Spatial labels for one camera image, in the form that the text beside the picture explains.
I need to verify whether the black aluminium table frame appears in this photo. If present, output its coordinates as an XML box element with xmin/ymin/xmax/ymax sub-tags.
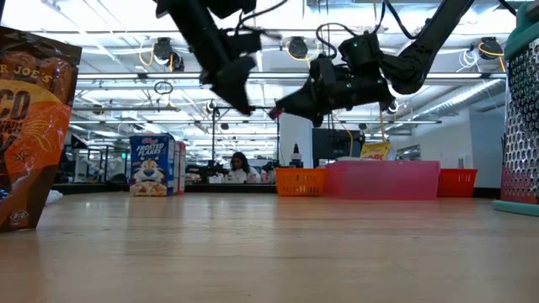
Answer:
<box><xmin>50</xmin><ymin>181</ymin><xmax>503</xmax><ymax>199</ymax></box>

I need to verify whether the orange plastic basket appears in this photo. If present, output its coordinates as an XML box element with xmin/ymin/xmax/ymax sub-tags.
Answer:
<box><xmin>275</xmin><ymin>167</ymin><xmax>328</xmax><ymax>198</ymax></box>

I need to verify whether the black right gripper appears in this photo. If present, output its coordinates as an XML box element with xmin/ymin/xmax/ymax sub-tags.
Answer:
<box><xmin>273</xmin><ymin>56</ymin><xmax>395</xmax><ymax>127</ymax></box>

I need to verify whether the yellow Corn Pops cereal box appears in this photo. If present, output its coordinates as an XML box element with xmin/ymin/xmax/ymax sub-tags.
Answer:
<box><xmin>360</xmin><ymin>141</ymin><xmax>392</xmax><ymax>162</ymax></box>

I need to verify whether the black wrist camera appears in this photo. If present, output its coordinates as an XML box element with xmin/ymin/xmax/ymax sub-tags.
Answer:
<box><xmin>227</xmin><ymin>31</ymin><xmax>263</xmax><ymax>56</ymax></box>
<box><xmin>338</xmin><ymin>31</ymin><xmax>382</xmax><ymax>71</ymax></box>

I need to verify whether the blue Frosted Flakes cereal box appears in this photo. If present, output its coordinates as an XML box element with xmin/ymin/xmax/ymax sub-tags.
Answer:
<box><xmin>129</xmin><ymin>133</ymin><xmax>181</xmax><ymax>198</ymax></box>

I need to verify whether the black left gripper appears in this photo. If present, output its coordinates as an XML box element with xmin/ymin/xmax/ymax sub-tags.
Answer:
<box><xmin>200</xmin><ymin>56</ymin><xmax>258</xmax><ymax>117</ymax></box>

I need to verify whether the pink plastic bin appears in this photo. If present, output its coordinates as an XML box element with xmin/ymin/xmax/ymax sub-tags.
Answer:
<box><xmin>324</xmin><ymin>159</ymin><xmax>441</xmax><ymax>201</ymax></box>

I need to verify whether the black workstation frame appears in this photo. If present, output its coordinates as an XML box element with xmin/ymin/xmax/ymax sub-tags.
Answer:
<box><xmin>211</xmin><ymin>104</ymin><xmax>280</xmax><ymax>163</ymax></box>

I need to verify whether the dark bottle with black nozzle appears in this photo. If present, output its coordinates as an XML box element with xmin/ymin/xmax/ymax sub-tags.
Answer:
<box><xmin>289</xmin><ymin>142</ymin><xmax>304</xmax><ymax>170</ymax></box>

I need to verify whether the black hanging cable reel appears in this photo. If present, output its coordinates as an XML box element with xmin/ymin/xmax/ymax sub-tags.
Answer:
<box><xmin>287</xmin><ymin>36</ymin><xmax>309</xmax><ymax>60</ymax></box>
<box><xmin>152</xmin><ymin>36</ymin><xmax>185</xmax><ymax>72</ymax></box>
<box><xmin>478</xmin><ymin>36</ymin><xmax>505</xmax><ymax>61</ymax></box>

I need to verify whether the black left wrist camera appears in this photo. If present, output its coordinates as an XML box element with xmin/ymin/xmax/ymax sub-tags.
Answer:
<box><xmin>227</xmin><ymin>31</ymin><xmax>263</xmax><ymax>56</ymax></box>

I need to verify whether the black monitor screen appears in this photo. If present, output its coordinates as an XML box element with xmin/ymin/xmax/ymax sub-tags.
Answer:
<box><xmin>312</xmin><ymin>125</ymin><xmax>366</xmax><ymax>168</ymax></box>

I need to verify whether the long light strip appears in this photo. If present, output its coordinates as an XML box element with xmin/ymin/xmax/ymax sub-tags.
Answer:
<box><xmin>77</xmin><ymin>72</ymin><xmax>506</xmax><ymax>81</ymax></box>

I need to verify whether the teal metal box grater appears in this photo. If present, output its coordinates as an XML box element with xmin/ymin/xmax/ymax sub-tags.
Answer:
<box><xmin>492</xmin><ymin>0</ymin><xmax>539</xmax><ymax>218</ymax></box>

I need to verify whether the orange taco seasoning mix packet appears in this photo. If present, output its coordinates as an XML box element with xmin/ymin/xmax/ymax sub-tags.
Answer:
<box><xmin>0</xmin><ymin>25</ymin><xmax>83</xmax><ymax>232</ymax></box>

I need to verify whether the red plastic basket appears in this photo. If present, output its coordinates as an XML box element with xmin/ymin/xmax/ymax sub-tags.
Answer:
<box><xmin>437</xmin><ymin>168</ymin><xmax>479</xmax><ymax>199</ymax></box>

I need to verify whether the white building column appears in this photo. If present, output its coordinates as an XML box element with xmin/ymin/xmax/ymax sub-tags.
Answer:
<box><xmin>280</xmin><ymin>113</ymin><xmax>313</xmax><ymax>169</ymax></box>

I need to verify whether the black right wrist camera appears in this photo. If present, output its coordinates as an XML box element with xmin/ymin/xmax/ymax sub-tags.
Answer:
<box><xmin>338</xmin><ymin>31</ymin><xmax>382</xmax><ymax>71</ymax></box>

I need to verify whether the red Froot Loops cereal box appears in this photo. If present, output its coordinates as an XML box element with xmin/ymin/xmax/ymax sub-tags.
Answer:
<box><xmin>179</xmin><ymin>141</ymin><xmax>188</xmax><ymax>195</ymax></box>

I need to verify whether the person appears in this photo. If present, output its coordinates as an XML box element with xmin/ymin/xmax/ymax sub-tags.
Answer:
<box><xmin>229</xmin><ymin>151</ymin><xmax>262</xmax><ymax>184</ymax></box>

